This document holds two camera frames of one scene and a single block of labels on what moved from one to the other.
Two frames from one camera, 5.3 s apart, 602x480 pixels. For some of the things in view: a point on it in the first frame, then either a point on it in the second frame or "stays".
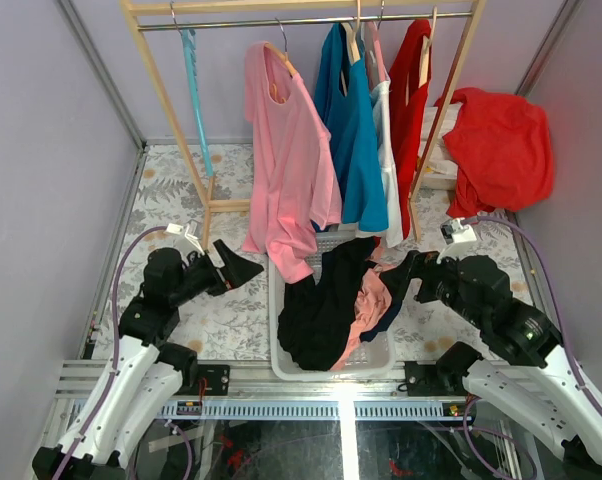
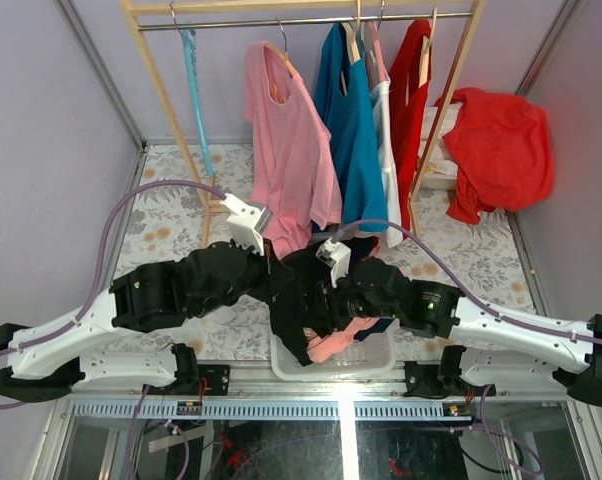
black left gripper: x=237 y=272 to x=266 y=265
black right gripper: x=416 y=264 to x=340 y=320
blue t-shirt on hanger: x=351 y=122 stays
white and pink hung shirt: x=381 y=87 stays
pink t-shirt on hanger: x=295 y=183 stays
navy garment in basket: x=397 y=297 stays
